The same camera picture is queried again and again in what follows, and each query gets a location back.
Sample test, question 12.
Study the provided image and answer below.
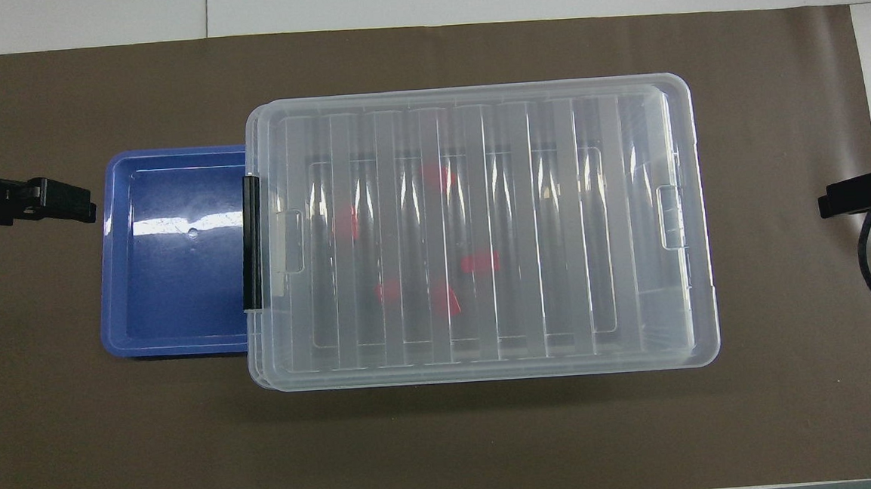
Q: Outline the red block with white print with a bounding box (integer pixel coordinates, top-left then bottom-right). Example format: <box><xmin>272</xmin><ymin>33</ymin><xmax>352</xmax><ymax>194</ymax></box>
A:
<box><xmin>332</xmin><ymin>204</ymin><xmax>360</xmax><ymax>241</ymax></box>

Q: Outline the blue plastic tray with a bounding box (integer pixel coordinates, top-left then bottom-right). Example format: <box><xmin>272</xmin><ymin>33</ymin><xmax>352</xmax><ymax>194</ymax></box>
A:
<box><xmin>90</xmin><ymin>143</ymin><xmax>263</xmax><ymax>362</ymax></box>

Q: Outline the clear plastic storage box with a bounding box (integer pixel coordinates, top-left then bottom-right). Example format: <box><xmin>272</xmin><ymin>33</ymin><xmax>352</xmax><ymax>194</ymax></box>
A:
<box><xmin>231</xmin><ymin>73</ymin><xmax>720</xmax><ymax>393</ymax></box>

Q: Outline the brown paper table mat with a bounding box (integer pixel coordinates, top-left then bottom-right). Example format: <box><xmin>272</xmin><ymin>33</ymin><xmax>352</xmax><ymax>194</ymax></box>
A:
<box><xmin>0</xmin><ymin>0</ymin><xmax>871</xmax><ymax>489</ymax></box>

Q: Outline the black box latch handle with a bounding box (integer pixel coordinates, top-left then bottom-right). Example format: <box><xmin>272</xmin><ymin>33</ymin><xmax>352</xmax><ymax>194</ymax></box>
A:
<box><xmin>235</xmin><ymin>174</ymin><xmax>269</xmax><ymax>313</ymax></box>

